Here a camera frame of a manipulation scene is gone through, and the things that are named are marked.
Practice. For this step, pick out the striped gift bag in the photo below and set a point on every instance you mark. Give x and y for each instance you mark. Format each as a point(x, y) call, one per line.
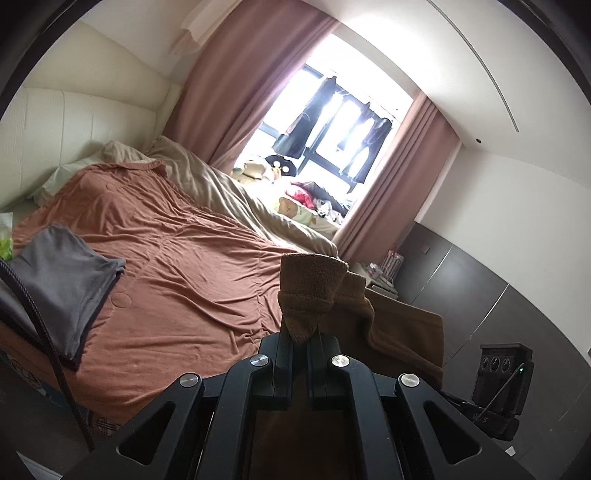
point(393, 266)

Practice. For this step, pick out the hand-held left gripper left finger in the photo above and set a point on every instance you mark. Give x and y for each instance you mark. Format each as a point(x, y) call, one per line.
point(281, 364)

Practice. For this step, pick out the red cloth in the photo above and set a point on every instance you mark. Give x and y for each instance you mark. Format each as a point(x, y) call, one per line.
point(302, 191)

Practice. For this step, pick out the cream nightstand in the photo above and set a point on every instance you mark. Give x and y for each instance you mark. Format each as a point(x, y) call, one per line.
point(381, 288)

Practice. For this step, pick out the dark hanging garment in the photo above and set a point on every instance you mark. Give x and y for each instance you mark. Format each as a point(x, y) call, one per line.
point(304, 124)
point(369, 138)

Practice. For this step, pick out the pink curtain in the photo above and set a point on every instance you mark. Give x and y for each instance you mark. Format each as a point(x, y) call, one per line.
point(240, 69)
point(397, 184)

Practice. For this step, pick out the dark pillow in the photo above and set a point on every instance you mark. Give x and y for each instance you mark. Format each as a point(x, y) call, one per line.
point(323, 189)

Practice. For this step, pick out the plush toys on windowsill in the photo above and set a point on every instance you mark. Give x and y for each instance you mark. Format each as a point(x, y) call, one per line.
point(295, 210)

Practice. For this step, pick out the pink-brown blanket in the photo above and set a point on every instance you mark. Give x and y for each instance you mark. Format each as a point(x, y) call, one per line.
point(184, 254)

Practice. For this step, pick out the white pillow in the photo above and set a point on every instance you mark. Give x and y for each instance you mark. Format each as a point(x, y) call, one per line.
point(60, 177)

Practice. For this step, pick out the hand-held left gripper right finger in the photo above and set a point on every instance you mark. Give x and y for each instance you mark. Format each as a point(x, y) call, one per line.
point(319, 364)

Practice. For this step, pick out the small clear container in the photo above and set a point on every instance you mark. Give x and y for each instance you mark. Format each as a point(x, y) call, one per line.
point(371, 270)

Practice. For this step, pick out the green packet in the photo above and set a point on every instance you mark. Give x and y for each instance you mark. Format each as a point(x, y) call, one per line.
point(5, 235)

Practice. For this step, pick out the beige bear plush toy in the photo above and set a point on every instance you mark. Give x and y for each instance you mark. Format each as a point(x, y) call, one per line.
point(249, 171)

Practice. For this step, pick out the brown printed T-shirt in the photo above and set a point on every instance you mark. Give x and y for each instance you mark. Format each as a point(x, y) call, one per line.
point(314, 286)

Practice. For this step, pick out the grey folded shirt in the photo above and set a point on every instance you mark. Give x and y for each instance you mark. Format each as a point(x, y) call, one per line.
point(60, 277)

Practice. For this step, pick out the white padded headboard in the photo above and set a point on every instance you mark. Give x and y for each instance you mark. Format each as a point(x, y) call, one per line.
point(92, 120)

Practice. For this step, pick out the black and white plush toy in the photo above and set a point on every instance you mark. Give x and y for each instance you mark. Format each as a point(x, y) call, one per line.
point(280, 164)

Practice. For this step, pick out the black and white spotted cloth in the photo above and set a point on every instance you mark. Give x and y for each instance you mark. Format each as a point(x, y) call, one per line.
point(330, 210)

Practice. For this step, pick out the beige duvet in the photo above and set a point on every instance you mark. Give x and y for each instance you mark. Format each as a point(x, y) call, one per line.
point(221, 184)

